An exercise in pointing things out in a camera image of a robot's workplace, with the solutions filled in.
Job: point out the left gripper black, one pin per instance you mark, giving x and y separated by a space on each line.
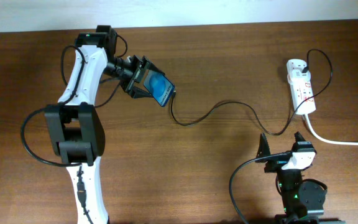
138 70

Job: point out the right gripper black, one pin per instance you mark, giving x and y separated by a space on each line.
275 163

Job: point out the blue screen smartphone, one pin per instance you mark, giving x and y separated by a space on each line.
159 86

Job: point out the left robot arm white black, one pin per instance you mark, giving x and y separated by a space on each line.
75 130

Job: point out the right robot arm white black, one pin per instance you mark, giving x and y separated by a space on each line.
303 199

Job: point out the white power strip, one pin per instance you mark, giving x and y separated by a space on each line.
300 86

